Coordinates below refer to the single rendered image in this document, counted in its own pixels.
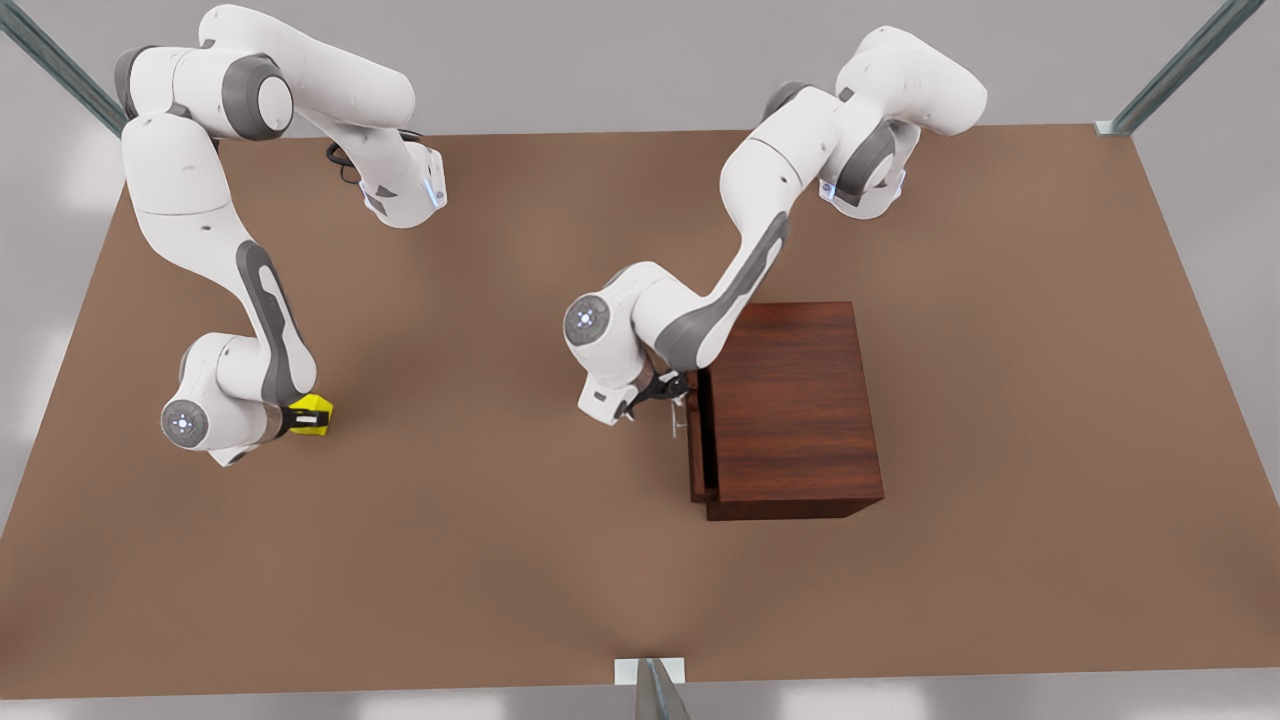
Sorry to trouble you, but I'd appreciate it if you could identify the wooden drawer with silver handle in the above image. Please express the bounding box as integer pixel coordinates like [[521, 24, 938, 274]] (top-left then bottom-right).
[[669, 368, 723, 504]]

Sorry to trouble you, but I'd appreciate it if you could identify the black cable loop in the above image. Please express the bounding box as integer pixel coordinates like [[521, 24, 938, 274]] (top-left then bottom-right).
[[326, 129, 427, 187]]

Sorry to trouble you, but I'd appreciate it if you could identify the dark wooden cabinet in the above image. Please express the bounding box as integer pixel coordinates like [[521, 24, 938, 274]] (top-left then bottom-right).
[[690, 302, 886, 522]]

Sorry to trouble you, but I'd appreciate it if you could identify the yellow block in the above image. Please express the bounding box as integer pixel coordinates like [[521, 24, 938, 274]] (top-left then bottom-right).
[[290, 393, 335, 438]]

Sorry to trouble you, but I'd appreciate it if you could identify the silver frame post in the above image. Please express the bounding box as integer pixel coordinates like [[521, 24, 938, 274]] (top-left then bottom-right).
[[614, 657, 692, 720], [0, 0, 130, 138], [1095, 0, 1267, 137]]

